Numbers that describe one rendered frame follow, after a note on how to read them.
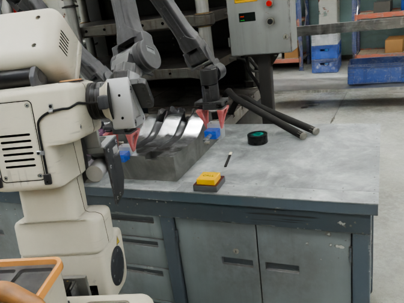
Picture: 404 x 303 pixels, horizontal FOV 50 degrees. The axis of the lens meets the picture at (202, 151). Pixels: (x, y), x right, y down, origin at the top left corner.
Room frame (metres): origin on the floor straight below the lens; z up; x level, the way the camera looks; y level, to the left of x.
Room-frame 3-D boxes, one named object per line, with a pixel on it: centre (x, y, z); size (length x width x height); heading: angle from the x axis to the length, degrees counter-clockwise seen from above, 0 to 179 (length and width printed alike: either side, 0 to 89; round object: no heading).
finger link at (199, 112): (1.41, -0.04, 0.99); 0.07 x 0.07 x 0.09; 66
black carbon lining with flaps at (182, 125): (1.59, 0.13, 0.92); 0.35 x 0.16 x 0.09; 156
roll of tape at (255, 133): (1.60, -0.22, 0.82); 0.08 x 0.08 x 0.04
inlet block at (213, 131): (1.37, -0.04, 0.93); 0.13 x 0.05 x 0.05; 156
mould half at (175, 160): (1.60, 0.11, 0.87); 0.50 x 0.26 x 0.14; 156
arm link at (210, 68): (1.41, -0.06, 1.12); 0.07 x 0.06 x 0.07; 156
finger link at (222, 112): (1.40, -0.07, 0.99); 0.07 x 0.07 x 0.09; 66
